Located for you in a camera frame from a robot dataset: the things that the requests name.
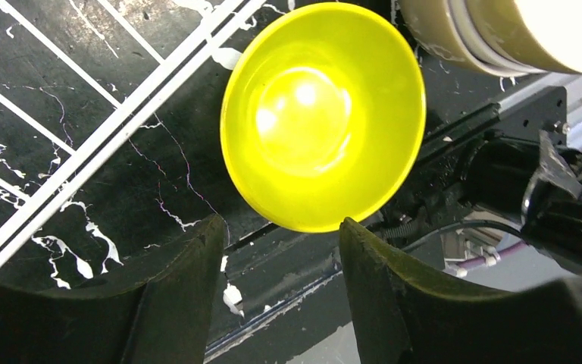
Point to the beige bowl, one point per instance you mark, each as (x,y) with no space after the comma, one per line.
(528,32)

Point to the white wire dish rack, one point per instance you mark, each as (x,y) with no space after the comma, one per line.
(213,31)

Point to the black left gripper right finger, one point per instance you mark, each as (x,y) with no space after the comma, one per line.
(405,311)

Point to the yellow-green bowl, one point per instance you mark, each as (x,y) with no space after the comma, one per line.
(323,117)

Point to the pale grey bowl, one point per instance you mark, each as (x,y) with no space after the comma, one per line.
(495,63)

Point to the aluminium table edge rail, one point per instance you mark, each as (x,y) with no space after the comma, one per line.
(549,102)

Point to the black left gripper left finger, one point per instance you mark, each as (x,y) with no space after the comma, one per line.
(155,309)

